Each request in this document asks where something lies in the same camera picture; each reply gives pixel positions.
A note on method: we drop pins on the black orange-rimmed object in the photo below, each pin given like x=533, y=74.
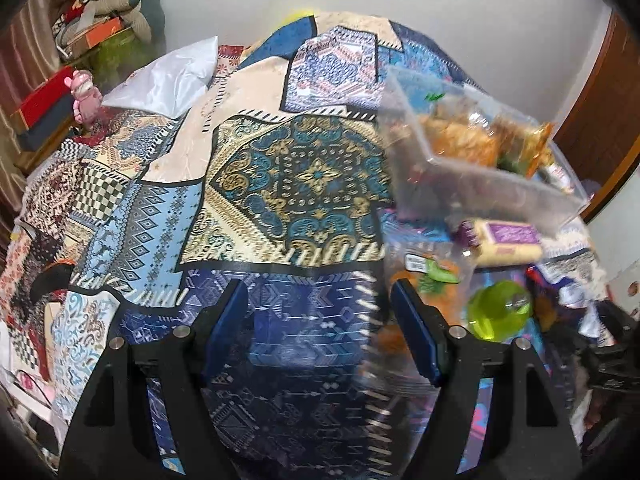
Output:
x=55, y=275

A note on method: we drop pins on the clear plastic container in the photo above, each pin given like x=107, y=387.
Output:
x=450, y=185

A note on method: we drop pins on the clear bag orange snacks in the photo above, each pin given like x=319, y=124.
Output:
x=460, y=137

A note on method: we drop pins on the red box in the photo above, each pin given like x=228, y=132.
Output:
x=42, y=100

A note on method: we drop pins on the wooden door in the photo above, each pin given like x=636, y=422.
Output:
x=600, y=90

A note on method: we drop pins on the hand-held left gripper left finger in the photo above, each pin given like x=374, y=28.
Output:
x=227, y=330

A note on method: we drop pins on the small green wrapper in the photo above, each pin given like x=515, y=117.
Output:
x=435, y=96

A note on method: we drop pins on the red patterned cloth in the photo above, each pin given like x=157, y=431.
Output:
x=230, y=55

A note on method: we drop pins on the orange carrot toy bag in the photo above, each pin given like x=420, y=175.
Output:
x=430, y=272

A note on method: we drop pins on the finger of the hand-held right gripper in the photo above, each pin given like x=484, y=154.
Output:
x=617, y=317
x=612, y=375

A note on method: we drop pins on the yellow snack bag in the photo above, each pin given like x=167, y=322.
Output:
x=525, y=140

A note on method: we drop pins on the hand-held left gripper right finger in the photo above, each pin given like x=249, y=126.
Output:
x=415, y=335

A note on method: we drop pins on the blue-grey cushion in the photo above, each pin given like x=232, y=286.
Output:
x=150, y=5

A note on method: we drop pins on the dark blue box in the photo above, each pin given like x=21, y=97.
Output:
x=47, y=127

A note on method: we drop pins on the striped brown curtain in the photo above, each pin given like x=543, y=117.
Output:
x=25, y=50

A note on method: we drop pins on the patchwork patterned blanket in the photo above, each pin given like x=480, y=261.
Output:
x=310, y=175

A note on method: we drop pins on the white pillow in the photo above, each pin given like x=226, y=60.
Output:
x=160, y=80

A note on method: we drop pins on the pink plush toy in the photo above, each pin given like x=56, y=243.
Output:
x=84, y=97

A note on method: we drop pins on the yellow wafer pack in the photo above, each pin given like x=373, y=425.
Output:
x=505, y=245

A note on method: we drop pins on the orange cardboard box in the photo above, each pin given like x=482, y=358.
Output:
x=97, y=35

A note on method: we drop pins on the grey stuffed toy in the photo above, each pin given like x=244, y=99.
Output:
x=125, y=15

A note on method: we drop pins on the blue white snack bag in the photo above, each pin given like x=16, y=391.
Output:
x=575, y=285

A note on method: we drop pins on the lime green round container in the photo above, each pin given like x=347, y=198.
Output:
x=497, y=310

